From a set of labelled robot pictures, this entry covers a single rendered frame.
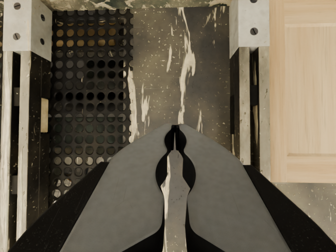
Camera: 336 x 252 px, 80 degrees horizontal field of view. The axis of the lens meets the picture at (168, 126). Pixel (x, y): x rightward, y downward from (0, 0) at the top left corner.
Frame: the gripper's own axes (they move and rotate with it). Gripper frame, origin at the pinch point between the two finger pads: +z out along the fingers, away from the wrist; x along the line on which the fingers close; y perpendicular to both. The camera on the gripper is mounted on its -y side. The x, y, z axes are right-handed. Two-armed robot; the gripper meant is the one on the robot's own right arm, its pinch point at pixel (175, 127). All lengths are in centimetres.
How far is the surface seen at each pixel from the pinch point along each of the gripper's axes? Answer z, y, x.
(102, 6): 45.1, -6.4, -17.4
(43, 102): 32.0, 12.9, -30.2
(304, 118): 29.9, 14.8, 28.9
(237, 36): 34.1, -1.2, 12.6
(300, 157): 25.1, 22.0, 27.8
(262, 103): 26.6, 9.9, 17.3
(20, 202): 16.6, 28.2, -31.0
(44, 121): 30.1, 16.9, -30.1
